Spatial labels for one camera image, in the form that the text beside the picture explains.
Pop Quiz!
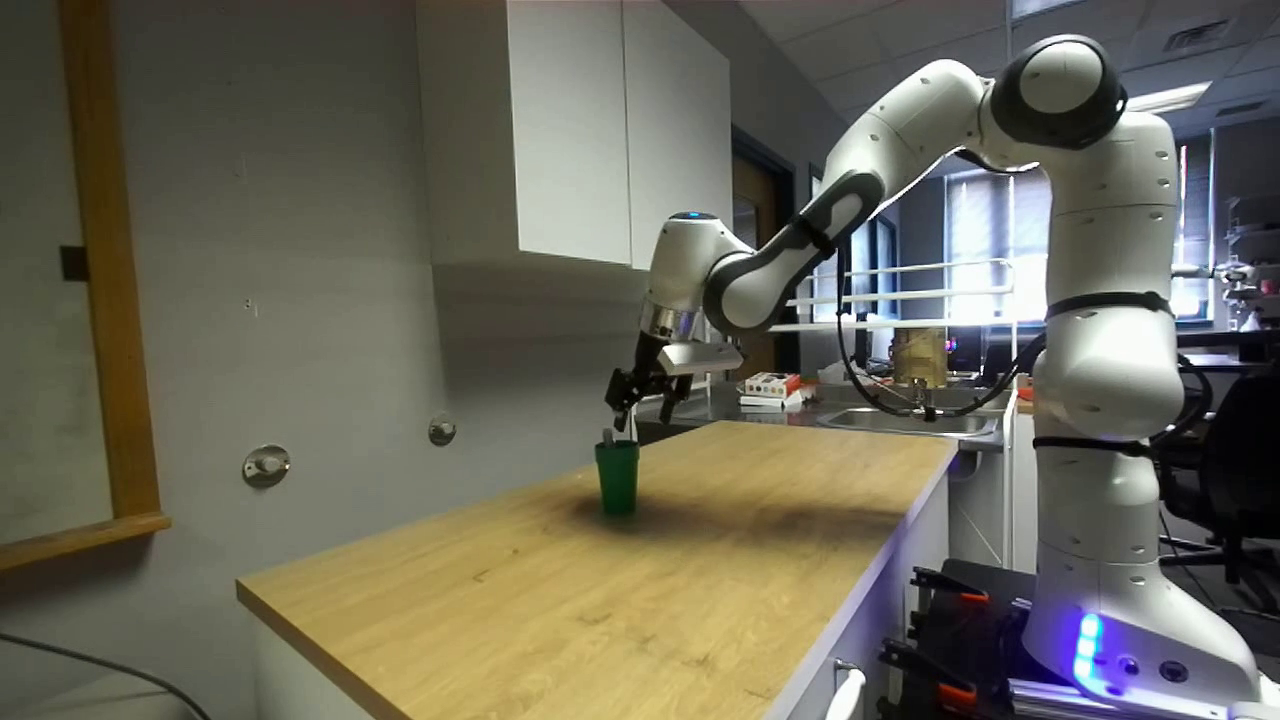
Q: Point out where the metal sink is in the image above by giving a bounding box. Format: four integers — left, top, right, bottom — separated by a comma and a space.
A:
814, 396, 1010, 441

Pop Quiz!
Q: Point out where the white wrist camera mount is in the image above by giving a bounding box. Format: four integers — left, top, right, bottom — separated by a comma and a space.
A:
652, 339, 750, 380

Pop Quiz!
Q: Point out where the wooden frame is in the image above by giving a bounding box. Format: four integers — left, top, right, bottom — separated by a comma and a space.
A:
0, 0, 173, 576

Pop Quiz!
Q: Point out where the white counter base cabinet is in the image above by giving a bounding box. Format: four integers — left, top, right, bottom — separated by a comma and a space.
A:
253, 473, 961, 720

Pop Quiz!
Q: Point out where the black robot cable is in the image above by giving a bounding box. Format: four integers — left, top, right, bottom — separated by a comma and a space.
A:
833, 308, 1039, 424

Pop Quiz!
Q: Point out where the green plastic cup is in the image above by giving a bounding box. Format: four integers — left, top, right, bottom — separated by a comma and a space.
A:
594, 434, 643, 518

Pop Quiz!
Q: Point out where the brown paper bag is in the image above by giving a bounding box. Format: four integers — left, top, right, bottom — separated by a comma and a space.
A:
888, 329, 951, 396

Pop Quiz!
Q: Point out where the red and white box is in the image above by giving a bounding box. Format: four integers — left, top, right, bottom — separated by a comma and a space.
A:
735, 370, 814, 412

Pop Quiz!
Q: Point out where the white wire dish rack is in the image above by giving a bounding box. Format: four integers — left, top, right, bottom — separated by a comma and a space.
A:
629, 255, 1026, 443

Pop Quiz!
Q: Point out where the black office chair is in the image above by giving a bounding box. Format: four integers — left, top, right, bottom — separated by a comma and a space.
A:
1157, 355, 1280, 606

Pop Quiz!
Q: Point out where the bright window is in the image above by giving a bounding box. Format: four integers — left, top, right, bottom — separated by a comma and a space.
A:
941, 163, 1069, 331

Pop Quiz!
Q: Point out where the black floor cable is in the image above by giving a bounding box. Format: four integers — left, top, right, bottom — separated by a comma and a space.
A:
0, 629, 215, 720

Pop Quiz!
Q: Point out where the black and orange clamp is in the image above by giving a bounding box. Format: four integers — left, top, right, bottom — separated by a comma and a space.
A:
910, 565, 1039, 633
878, 635, 1020, 720

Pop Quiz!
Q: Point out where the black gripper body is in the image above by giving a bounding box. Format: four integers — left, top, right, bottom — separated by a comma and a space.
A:
620, 331, 697, 402

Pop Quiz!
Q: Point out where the white wall cabinet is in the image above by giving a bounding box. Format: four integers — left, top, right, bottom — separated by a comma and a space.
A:
414, 0, 735, 284

